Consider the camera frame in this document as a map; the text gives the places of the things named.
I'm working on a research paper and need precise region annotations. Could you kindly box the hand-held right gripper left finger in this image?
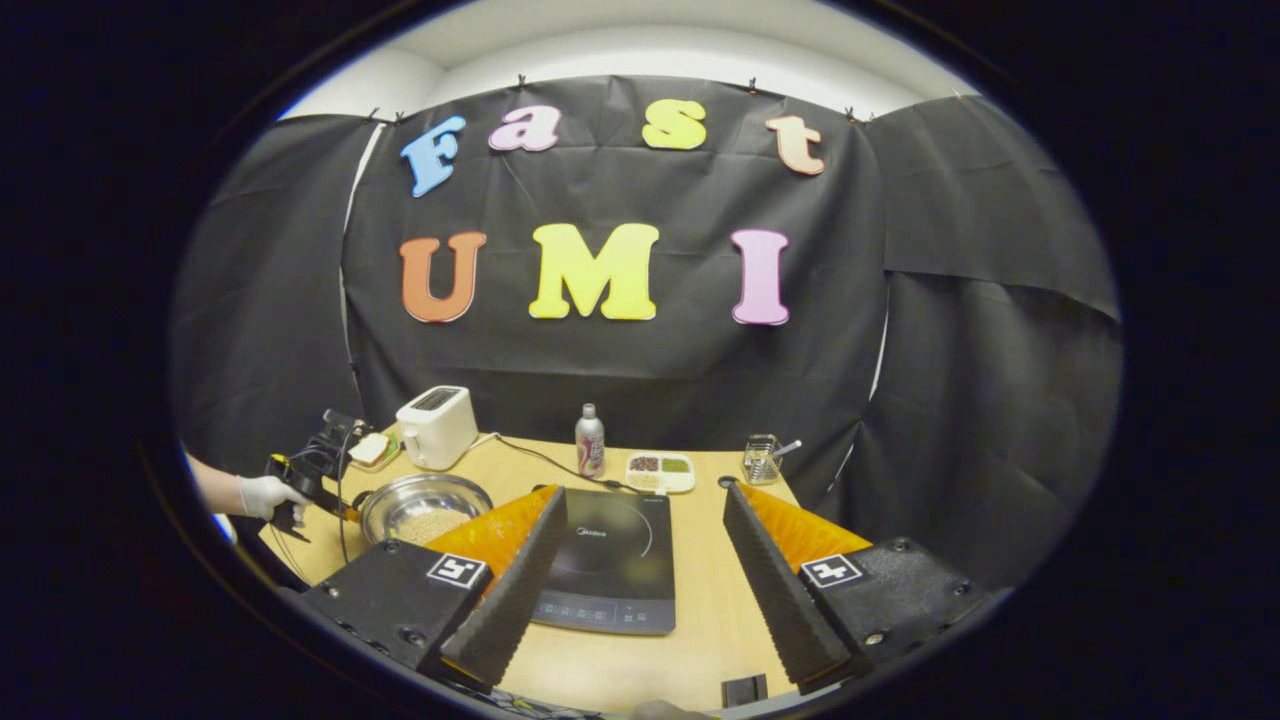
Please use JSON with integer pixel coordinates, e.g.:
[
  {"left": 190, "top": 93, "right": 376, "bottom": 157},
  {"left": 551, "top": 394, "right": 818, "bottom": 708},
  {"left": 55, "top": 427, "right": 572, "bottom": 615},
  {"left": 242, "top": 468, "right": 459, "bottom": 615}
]
[{"left": 300, "top": 485, "right": 569, "bottom": 693}]

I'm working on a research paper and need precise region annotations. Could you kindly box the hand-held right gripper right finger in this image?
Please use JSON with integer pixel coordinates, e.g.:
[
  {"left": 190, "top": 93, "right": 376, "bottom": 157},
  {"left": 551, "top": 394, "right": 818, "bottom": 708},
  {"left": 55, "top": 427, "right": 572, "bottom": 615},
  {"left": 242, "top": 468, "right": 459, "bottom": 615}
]
[{"left": 722, "top": 480, "right": 986, "bottom": 696}]

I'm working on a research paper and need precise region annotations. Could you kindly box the steel pot with black handles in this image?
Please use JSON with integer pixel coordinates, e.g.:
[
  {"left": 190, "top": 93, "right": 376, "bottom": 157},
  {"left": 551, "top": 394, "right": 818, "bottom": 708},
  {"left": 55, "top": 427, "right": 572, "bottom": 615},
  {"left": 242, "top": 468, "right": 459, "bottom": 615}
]
[{"left": 352, "top": 473, "right": 494, "bottom": 547}]

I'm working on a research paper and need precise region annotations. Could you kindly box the black induction cooktop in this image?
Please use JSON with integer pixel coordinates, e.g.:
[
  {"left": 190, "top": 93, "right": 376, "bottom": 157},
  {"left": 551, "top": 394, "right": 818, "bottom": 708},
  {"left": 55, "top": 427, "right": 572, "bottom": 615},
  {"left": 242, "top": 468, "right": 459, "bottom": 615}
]
[{"left": 530, "top": 487, "right": 678, "bottom": 636}]

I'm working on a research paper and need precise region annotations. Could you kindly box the sandwich on small plate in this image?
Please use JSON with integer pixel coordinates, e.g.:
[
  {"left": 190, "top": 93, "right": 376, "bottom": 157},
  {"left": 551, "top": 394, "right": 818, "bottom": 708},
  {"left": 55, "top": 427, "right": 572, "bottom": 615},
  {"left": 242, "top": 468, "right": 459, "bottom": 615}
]
[{"left": 348, "top": 430, "right": 402, "bottom": 472}]

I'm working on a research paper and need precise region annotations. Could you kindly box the pile of yellow soybeans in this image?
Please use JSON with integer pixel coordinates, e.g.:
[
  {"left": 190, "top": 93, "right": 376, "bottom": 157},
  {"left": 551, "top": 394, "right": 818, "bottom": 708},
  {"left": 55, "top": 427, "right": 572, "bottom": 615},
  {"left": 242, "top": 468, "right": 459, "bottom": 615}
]
[{"left": 395, "top": 508, "right": 471, "bottom": 546}]

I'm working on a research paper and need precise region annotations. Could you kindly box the white toaster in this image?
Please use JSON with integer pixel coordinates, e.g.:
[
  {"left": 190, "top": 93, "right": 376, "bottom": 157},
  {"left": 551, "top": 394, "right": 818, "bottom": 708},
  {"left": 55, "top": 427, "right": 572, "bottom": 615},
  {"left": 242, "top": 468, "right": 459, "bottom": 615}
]
[{"left": 396, "top": 385, "right": 479, "bottom": 472}]

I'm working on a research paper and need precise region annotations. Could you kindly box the white divided tray of beans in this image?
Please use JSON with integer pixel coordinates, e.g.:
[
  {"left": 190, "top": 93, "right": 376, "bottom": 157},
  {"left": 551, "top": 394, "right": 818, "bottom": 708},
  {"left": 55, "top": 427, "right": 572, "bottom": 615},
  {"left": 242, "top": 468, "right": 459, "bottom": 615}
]
[{"left": 626, "top": 452, "right": 696, "bottom": 495}]

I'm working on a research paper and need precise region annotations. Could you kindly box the silver bottle with pink label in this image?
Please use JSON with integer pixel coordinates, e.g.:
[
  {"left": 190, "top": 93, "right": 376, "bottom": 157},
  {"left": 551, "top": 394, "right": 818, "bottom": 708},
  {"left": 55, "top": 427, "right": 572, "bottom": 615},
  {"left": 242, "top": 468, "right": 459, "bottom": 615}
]
[{"left": 575, "top": 403, "right": 606, "bottom": 479}]

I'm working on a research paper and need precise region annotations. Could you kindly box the metal wire utensil holder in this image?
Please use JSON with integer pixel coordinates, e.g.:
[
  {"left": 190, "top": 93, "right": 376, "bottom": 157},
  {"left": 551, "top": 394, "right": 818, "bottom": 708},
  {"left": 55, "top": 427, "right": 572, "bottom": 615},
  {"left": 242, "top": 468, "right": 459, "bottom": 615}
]
[{"left": 743, "top": 434, "right": 783, "bottom": 486}]

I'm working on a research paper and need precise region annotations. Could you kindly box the black power cable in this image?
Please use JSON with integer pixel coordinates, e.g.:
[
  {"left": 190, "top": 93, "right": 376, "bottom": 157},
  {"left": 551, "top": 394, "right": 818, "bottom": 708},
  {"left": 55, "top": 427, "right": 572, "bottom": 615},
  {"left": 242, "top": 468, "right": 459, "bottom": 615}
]
[{"left": 478, "top": 432, "right": 643, "bottom": 494}]

